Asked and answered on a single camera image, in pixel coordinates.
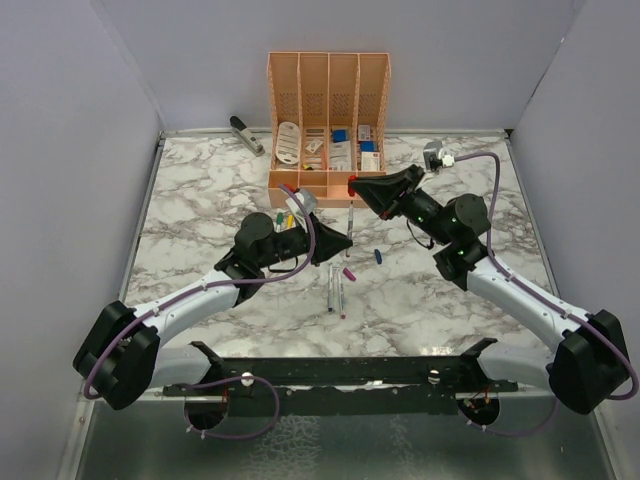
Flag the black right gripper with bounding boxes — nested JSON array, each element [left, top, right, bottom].
[[351, 164, 453, 247]]

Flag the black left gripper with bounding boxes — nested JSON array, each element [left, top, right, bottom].
[[258, 212, 353, 270]]

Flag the white pen blue end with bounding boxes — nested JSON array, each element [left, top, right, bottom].
[[327, 263, 334, 313]]

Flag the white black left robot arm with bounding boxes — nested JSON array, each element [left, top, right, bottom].
[[72, 213, 353, 410]]

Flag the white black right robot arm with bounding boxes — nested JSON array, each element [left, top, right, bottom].
[[348, 165, 639, 414]]

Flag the purple pen cap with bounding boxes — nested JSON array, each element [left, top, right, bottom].
[[343, 268, 356, 282]]

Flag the white pen purple end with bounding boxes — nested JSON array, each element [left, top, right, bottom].
[[336, 269, 346, 319]]

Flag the red white card box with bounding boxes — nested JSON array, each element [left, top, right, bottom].
[[361, 151, 380, 172]]

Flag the blue box in organizer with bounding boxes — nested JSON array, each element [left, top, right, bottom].
[[332, 129, 349, 143]]

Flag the peach plastic desk organizer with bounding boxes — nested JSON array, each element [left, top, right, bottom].
[[267, 52, 391, 208]]

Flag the white oval ruler card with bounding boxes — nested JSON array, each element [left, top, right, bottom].
[[274, 121, 301, 165]]

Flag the black grey stapler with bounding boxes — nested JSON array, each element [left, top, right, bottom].
[[229, 115, 265, 156]]

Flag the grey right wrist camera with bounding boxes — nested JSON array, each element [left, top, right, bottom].
[[423, 141, 455, 172]]

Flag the black mounting rail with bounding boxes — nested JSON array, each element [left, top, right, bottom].
[[163, 354, 518, 417]]

